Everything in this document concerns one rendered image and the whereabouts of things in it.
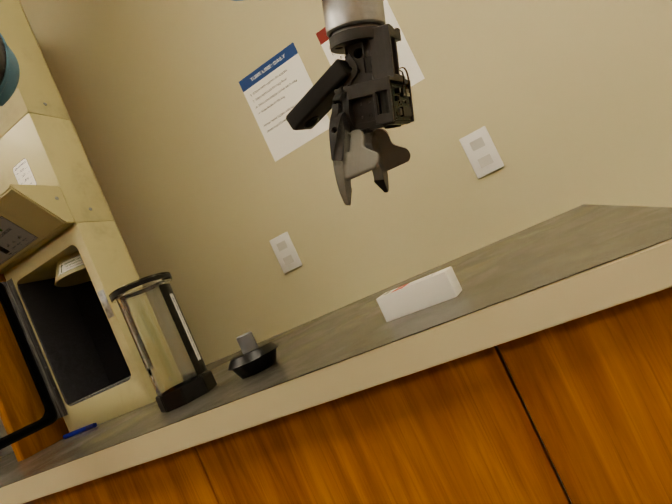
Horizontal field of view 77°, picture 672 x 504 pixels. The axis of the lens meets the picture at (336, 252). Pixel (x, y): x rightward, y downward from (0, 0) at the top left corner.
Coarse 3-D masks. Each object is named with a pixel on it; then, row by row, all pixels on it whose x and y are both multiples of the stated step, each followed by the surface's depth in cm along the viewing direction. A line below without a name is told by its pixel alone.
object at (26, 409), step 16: (0, 304) 110; (0, 320) 108; (0, 336) 107; (0, 352) 105; (16, 352) 108; (0, 368) 104; (16, 368) 107; (0, 384) 102; (16, 384) 105; (32, 384) 108; (0, 400) 101; (16, 400) 104; (32, 400) 107; (0, 416) 100; (16, 416) 102; (32, 416) 105; (0, 432) 98
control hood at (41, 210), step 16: (0, 192) 94; (16, 192) 93; (32, 192) 96; (48, 192) 100; (0, 208) 96; (16, 208) 97; (32, 208) 97; (48, 208) 98; (64, 208) 102; (16, 224) 100; (32, 224) 100; (48, 224) 100; (64, 224) 101; (48, 240) 106; (16, 256) 108; (0, 272) 113
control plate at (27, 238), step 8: (0, 224) 100; (8, 224) 100; (0, 232) 101; (8, 232) 102; (16, 232) 102; (24, 232) 102; (0, 240) 103; (8, 240) 103; (16, 240) 103; (24, 240) 104; (32, 240) 104; (8, 248) 105; (16, 248) 105; (0, 256) 107; (8, 256) 107; (0, 264) 109
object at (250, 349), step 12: (240, 336) 71; (252, 336) 72; (240, 348) 72; (252, 348) 71; (264, 348) 70; (240, 360) 69; (252, 360) 68; (264, 360) 69; (240, 372) 69; (252, 372) 69
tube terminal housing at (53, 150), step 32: (32, 128) 104; (64, 128) 112; (0, 160) 110; (32, 160) 106; (64, 160) 107; (64, 192) 103; (96, 192) 112; (96, 224) 108; (32, 256) 110; (64, 256) 110; (96, 256) 104; (128, 256) 112; (96, 288) 103; (128, 352) 101; (128, 384) 102; (64, 416) 112; (96, 416) 108
